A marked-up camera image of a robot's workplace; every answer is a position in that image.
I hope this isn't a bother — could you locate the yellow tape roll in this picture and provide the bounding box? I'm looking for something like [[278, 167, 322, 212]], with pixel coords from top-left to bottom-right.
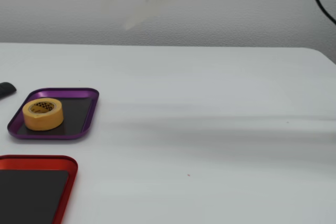
[[22, 97, 65, 132]]

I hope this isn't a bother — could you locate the purple metal tray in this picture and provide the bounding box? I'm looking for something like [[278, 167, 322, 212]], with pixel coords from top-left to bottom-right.
[[7, 87, 100, 141]]

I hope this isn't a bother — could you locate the black object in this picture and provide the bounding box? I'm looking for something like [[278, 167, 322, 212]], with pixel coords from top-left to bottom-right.
[[0, 82, 17, 100]]

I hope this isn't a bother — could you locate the red metal tray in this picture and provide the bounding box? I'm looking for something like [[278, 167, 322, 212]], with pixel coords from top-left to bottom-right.
[[0, 154, 79, 224]]

